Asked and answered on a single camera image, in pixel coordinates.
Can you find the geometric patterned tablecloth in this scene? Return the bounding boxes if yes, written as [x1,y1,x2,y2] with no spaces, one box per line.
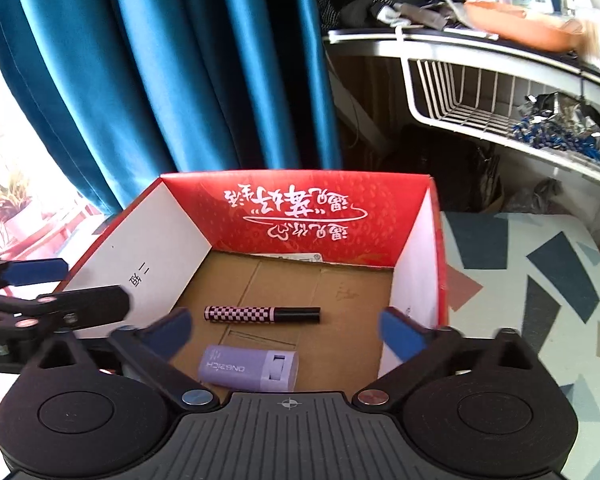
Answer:
[442,212,600,479]

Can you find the blue silver snack packets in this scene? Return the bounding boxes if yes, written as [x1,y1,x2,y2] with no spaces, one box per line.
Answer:
[509,92,600,163]

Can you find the orange plastic tray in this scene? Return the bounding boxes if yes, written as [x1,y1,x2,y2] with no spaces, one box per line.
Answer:
[464,1,585,53]

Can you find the white dressing table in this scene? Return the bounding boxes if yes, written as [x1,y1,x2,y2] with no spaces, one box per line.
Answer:
[324,29,600,243]

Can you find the blue curtain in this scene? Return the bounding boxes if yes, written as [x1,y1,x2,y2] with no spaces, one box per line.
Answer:
[0,0,342,214]

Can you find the purple rectangular case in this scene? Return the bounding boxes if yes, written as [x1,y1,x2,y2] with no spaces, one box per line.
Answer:
[198,344,299,393]

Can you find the checkered pink black pen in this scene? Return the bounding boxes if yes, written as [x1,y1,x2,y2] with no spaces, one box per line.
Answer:
[204,306,321,324]

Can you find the white wire basket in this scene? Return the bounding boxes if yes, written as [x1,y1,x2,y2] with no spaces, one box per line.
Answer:
[401,58,600,184]

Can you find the red cardboard box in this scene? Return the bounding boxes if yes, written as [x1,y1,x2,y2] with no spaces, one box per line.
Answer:
[64,170,446,394]

